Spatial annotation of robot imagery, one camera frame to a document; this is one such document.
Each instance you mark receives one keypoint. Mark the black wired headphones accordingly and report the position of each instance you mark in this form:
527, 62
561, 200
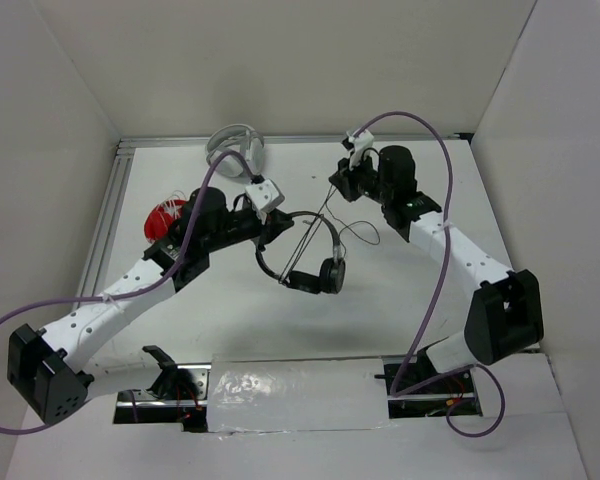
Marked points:
317, 260

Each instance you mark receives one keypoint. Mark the red headphones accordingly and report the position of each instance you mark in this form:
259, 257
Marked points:
163, 215

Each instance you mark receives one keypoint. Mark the white headphones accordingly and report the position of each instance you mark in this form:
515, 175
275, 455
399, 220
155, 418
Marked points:
240, 138

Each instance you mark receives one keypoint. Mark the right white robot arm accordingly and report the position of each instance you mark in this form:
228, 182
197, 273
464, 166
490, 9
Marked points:
505, 313

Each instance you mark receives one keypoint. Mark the white taped centre panel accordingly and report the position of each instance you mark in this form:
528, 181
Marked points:
296, 396

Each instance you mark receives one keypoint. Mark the aluminium frame rail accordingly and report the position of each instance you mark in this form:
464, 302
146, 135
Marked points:
102, 241

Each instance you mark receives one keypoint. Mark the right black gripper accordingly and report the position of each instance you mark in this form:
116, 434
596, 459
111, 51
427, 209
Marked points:
344, 178

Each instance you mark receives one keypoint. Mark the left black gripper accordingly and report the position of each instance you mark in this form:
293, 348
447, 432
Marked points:
266, 231

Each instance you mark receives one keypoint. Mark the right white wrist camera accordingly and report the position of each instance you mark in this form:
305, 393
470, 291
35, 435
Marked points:
356, 143

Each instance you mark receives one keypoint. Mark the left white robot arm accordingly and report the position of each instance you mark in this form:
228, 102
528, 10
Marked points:
51, 367

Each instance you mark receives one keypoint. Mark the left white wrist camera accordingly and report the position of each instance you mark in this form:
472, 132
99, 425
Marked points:
264, 195

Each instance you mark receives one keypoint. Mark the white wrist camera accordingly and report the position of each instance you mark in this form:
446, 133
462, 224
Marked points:
356, 143
264, 195

